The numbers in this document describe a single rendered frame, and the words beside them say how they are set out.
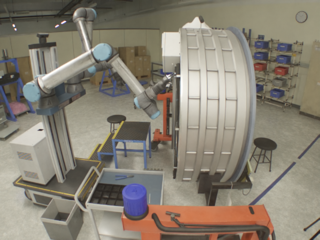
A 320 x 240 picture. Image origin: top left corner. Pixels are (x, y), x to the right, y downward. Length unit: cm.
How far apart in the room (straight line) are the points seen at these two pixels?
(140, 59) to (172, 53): 762
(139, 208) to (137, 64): 822
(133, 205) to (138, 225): 15
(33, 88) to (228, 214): 148
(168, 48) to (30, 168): 185
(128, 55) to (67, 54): 255
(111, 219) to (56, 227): 55
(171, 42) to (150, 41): 917
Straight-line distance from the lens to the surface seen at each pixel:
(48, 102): 181
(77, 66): 149
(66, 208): 232
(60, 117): 232
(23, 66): 782
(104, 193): 166
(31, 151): 227
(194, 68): 129
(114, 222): 192
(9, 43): 890
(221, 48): 144
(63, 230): 213
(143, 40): 1040
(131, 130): 272
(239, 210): 114
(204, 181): 159
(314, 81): 599
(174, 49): 142
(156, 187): 167
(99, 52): 143
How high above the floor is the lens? 177
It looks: 23 degrees down
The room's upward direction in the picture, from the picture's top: straight up
